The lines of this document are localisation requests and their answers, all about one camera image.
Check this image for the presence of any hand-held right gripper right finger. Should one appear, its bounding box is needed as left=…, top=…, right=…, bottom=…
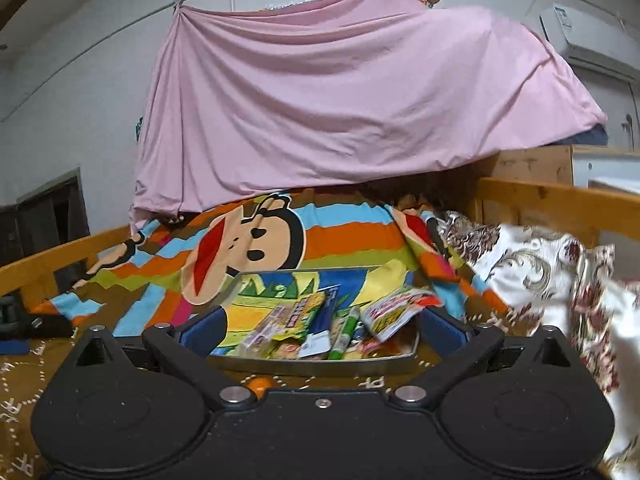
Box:
left=390, top=306, right=583, bottom=407

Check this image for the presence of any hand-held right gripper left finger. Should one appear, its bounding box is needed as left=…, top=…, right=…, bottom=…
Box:
left=62, top=305, right=256, bottom=407

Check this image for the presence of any red and pink snack packet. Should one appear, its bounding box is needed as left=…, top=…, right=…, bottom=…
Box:
left=360, top=287, right=443, bottom=345

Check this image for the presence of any dinosaur print metal tray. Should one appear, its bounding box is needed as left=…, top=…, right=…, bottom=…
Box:
left=206, top=265, right=422, bottom=377

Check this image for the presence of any orange snack packet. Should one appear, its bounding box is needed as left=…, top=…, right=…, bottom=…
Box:
left=265, top=340, right=303, bottom=361

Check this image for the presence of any yellow snack packet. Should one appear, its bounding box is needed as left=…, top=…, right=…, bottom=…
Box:
left=245, top=292, right=328, bottom=348

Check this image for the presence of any green tube snack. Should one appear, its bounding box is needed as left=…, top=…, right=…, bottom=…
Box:
left=327, top=306, right=362, bottom=361

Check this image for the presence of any white and blue snack packet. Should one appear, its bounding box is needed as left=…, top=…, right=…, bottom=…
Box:
left=298, top=332, right=332, bottom=361

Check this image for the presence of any cartoon monkey printed blanket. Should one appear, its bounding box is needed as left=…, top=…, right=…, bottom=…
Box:
left=0, top=187, right=511, bottom=480

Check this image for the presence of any floral quilt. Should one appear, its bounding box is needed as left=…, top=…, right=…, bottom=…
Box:
left=432, top=210, right=640, bottom=473

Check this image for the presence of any white box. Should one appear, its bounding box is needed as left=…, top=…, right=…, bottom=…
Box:
left=570, top=151, right=640, bottom=192

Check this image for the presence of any pink bed sheet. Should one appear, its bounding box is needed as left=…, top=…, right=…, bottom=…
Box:
left=130, top=0, right=608, bottom=231

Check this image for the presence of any white air conditioner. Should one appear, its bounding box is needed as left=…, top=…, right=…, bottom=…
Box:
left=539, top=4, right=640, bottom=68

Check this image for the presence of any wooden bed frame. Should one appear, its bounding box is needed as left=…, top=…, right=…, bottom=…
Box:
left=0, top=176, right=640, bottom=306

